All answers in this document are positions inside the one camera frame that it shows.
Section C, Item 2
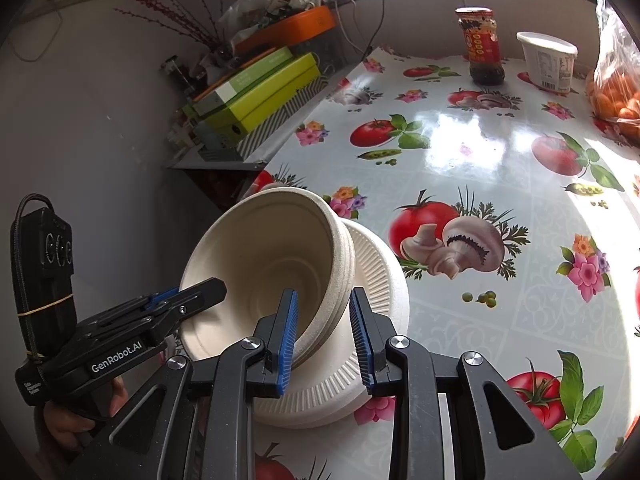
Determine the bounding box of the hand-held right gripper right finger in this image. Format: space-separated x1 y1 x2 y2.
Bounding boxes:
349 286 583 480

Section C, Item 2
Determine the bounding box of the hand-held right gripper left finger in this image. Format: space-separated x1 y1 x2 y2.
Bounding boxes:
70 287 300 480

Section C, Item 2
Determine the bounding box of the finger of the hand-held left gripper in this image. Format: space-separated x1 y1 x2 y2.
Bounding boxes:
144 287 181 309
150 276 228 333

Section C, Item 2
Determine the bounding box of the person's left hand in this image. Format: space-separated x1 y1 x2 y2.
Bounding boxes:
42 375 130 456

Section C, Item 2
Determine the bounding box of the grey striped box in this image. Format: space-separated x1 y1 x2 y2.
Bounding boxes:
195 77 346 163

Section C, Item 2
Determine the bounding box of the lime green box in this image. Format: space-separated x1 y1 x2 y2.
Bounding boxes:
200 52 321 143

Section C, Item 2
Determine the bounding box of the green and white flat box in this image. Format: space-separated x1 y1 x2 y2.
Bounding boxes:
192 46 296 117

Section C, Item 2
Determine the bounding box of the dry twig bunch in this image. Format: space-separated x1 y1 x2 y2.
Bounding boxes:
112 0 231 54

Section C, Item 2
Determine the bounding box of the white crumpled plastic bag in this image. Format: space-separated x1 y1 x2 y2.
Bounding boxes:
217 0 321 36

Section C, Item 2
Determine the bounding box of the red label sauce jar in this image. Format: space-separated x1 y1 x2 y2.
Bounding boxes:
455 6 506 86

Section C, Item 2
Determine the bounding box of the white plastic tub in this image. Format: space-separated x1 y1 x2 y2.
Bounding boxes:
516 31 578 93

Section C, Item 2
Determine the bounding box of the pile of oranges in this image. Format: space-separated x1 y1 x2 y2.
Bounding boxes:
587 72 640 136

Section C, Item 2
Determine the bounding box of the clear plastic bag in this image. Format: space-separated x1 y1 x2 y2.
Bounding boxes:
585 0 640 151

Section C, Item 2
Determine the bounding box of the thin dark cable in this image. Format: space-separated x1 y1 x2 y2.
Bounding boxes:
335 0 387 57

